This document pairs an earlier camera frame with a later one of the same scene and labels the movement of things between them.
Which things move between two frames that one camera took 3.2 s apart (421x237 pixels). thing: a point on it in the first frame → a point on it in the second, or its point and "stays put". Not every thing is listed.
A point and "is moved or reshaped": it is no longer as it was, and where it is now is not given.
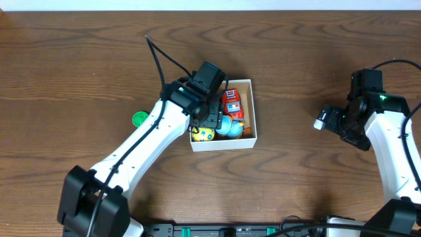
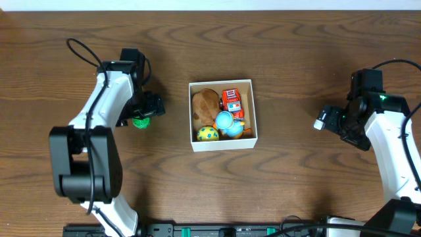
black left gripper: x=213 y=116 → x=152 y=105
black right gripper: x=337 y=122 stays put
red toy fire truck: x=231 y=103 stays put
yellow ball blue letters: x=204 y=134 is moved or reshaped
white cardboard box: x=245 y=91 stays put
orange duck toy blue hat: x=231 y=128 stays put
